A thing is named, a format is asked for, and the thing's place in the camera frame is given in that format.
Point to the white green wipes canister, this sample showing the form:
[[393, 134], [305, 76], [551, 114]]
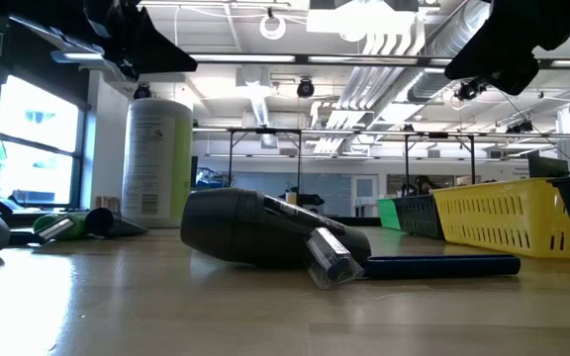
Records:
[[151, 163]]

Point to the black frame stand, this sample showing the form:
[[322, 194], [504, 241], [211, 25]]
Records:
[[265, 130], [438, 134]]

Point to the black beam with light strips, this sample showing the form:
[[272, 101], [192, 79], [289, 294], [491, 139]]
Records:
[[302, 59]]

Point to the dark blue toiletry tube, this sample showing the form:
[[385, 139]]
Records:
[[102, 221]]

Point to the dark monitor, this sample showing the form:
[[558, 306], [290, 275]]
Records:
[[547, 167]]

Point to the person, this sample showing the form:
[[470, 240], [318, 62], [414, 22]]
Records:
[[423, 184]]

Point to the yellow perforated basket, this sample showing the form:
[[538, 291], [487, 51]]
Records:
[[503, 220]]

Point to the green perforated basket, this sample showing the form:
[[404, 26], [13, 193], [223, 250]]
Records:
[[389, 213]]

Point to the black hanging camera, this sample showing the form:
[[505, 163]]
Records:
[[469, 90], [142, 92], [306, 89]]

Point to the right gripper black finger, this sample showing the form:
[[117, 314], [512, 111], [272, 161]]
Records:
[[515, 76], [493, 49]]

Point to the black aluminium table frame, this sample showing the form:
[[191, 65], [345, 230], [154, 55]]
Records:
[[364, 221]]

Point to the yellow cup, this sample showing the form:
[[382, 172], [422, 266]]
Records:
[[291, 199]]

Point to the white door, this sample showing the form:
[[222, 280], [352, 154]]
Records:
[[364, 198]]

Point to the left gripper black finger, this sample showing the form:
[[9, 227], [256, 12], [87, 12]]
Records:
[[159, 47]]

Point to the green travel bottle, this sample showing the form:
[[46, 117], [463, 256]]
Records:
[[79, 226]]

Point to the large window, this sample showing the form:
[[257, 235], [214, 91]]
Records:
[[32, 163]]

